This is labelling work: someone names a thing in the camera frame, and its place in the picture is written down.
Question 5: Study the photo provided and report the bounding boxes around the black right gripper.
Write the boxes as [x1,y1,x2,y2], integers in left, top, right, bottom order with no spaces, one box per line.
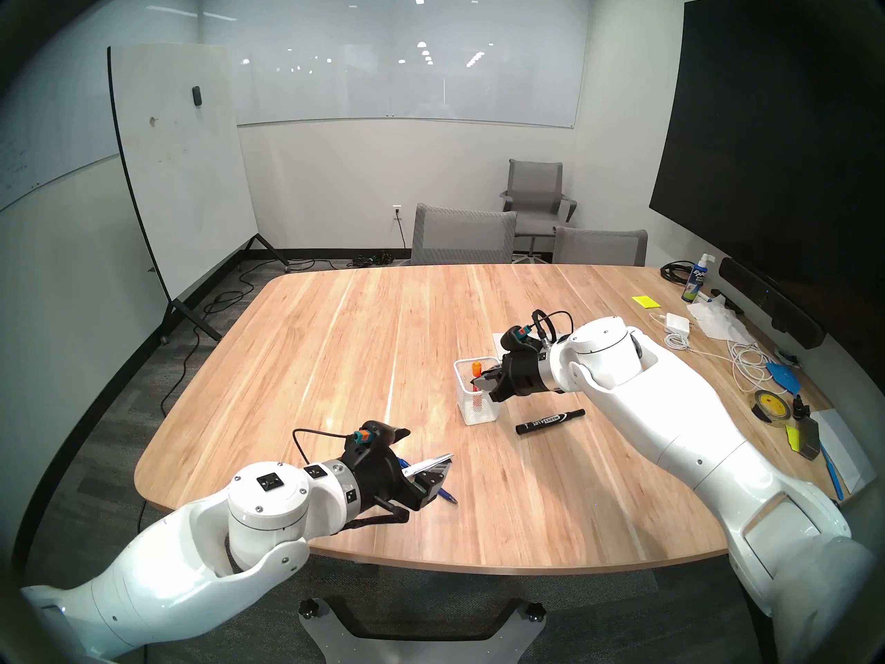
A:
[470,349,555,403]

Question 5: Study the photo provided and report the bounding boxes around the rolling whiteboard on stand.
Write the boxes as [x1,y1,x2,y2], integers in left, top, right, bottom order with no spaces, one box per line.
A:
[107,44,291,345]

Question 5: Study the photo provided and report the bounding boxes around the large black wall screen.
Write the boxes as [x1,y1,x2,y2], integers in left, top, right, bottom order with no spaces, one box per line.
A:
[649,0,885,324]

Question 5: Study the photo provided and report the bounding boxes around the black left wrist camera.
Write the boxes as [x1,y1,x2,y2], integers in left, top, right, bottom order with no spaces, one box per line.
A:
[356,421,411,453]

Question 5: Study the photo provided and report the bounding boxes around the left camera cable orange plug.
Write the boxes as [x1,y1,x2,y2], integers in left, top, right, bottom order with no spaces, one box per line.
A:
[292,429,365,464]

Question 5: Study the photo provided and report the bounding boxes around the black video sound bar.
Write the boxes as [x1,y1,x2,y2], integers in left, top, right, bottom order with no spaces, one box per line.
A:
[718,257,828,351]

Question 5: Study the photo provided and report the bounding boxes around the whiteboard cleaner spray bottle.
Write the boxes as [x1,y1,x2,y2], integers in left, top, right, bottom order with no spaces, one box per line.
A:
[681,253,717,304]

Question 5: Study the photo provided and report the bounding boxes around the camera cable orange plug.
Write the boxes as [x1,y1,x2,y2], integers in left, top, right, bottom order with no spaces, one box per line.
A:
[292,429,365,464]
[517,310,575,343]

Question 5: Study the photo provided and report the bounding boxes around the yellow black tape roll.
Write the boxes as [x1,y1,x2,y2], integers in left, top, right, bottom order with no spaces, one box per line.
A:
[752,388,796,427]

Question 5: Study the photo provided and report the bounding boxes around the yellow grey block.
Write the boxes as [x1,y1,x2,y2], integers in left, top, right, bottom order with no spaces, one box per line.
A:
[784,416,823,461]

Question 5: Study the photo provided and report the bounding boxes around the grey mesh-back chair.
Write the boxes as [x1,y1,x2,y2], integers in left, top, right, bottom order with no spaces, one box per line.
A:
[411,203,519,266]
[552,227,649,268]

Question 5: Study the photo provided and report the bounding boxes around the black left gripper cable loop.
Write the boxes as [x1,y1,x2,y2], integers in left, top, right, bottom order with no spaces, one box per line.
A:
[339,506,409,531]

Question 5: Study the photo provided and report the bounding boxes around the white mesh pen holder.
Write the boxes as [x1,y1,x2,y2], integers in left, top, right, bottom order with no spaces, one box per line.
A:
[454,357,513,427]

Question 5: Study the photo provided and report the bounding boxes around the grey armrest swivel chair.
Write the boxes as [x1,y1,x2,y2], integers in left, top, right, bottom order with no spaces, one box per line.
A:
[499,159,579,262]

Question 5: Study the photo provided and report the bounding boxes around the right camera cable orange plug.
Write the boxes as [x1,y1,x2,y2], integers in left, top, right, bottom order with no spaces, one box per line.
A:
[517,310,575,343]

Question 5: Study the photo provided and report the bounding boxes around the white paper box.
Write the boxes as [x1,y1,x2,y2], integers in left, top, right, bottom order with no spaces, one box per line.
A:
[808,408,879,496]

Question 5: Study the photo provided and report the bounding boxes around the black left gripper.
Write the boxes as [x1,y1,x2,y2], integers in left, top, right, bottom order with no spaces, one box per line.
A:
[342,441,454,513]

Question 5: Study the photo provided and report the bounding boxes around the blue plastic stick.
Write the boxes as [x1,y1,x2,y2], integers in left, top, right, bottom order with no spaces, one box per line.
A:
[819,445,846,502]

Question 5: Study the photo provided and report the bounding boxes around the black permanent marker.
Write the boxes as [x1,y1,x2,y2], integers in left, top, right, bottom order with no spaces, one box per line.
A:
[516,407,586,437]

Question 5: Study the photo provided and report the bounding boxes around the blue flat plastic object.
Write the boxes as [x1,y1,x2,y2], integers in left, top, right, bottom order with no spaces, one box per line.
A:
[765,362,804,395]

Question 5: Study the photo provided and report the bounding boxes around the white crumpled plastic bag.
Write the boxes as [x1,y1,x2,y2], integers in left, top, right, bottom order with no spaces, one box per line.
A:
[687,298,753,345]

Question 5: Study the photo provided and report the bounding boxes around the white charger with cable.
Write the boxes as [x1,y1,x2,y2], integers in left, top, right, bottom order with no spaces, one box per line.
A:
[653,313,776,395]

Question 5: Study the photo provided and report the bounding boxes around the green handled scissors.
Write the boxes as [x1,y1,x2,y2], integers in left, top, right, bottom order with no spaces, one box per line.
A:
[402,453,455,477]

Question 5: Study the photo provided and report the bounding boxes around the wall mounted glass whiteboard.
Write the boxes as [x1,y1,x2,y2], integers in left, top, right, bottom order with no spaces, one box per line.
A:
[235,0,579,129]

